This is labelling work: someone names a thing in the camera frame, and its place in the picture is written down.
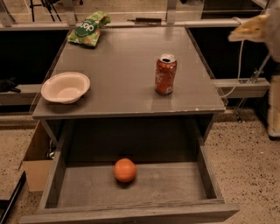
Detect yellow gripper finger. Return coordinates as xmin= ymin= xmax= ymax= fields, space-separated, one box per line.
xmin=268 ymin=75 xmax=280 ymax=137
xmin=227 ymin=15 xmax=269 ymax=42

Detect red soda can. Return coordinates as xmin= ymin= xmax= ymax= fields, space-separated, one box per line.
xmin=155 ymin=53 xmax=177 ymax=95

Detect black tripod legs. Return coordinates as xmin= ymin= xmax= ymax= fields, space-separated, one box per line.
xmin=29 ymin=0 xmax=84 ymax=23

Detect grey wooden cabinet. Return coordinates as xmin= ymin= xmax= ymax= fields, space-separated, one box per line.
xmin=33 ymin=27 xmax=225 ymax=137

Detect cardboard box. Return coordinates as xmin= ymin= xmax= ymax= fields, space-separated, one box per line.
xmin=22 ymin=122 xmax=53 ymax=192

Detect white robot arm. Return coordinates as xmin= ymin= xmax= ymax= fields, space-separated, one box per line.
xmin=228 ymin=7 xmax=280 ymax=138

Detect white cable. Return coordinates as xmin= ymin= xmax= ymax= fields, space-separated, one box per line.
xmin=219 ymin=16 xmax=247 ymax=99

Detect open grey top drawer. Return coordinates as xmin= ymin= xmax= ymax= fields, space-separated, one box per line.
xmin=20 ymin=117 xmax=240 ymax=224

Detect black object at left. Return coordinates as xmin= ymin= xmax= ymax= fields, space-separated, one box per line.
xmin=0 ymin=77 xmax=21 ymax=93

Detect green chip bag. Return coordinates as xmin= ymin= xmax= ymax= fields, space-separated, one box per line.
xmin=67 ymin=11 xmax=111 ymax=47

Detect orange round can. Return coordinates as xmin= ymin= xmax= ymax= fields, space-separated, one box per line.
xmin=114 ymin=158 xmax=137 ymax=183

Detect white paper bowl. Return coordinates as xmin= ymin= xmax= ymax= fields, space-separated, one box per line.
xmin=41 ymin=72 xmax=90 ymax=104

